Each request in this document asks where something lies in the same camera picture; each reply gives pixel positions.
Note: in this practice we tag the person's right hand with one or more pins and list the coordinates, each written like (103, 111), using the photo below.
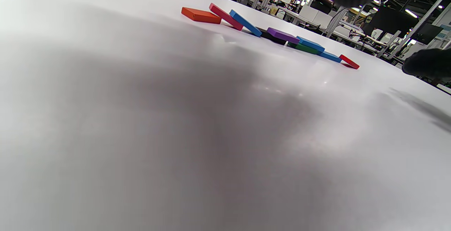
(428, 63)

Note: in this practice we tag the blue domino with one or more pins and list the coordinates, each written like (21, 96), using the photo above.
(330, 56)
(246, 23)
(310, 44)

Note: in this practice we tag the red domino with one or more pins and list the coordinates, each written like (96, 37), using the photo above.
(349, 61)

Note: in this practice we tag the green domino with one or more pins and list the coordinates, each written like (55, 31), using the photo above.
(306, 49)

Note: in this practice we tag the purple domino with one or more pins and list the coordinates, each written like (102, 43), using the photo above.
(283, 35)

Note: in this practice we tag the black domino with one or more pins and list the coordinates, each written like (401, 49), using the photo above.
(271, 37)

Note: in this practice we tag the pink domino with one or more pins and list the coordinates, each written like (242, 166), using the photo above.
(225, 16)

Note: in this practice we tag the orange domino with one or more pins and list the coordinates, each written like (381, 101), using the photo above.
(201, 15)

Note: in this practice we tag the yellow paper cup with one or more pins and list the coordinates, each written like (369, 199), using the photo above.
(273, 10)

